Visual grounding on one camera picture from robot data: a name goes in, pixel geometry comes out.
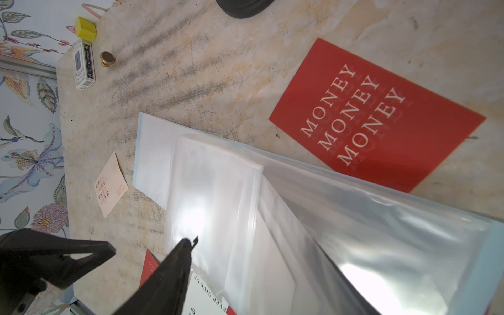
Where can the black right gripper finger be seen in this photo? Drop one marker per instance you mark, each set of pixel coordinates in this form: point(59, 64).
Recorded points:
point(165, 291)

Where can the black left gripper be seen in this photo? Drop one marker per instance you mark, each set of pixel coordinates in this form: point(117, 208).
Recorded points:
point(58, 260)

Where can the white card black text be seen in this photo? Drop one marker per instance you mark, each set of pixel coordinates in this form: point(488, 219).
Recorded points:
point(200, 300)

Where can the white playing card box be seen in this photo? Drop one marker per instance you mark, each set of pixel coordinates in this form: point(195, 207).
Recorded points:
point(84, 65)

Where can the small brass knob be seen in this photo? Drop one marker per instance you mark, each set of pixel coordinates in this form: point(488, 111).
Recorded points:
point(107, 59)

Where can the small yellow cube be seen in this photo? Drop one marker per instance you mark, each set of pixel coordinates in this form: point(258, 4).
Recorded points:
point(85, 29)

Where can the red money card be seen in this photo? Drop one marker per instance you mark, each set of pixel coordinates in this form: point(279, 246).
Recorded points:
point(366, 122)

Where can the aluminium corner post left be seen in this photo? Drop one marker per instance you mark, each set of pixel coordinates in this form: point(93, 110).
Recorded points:
point(28, 68)

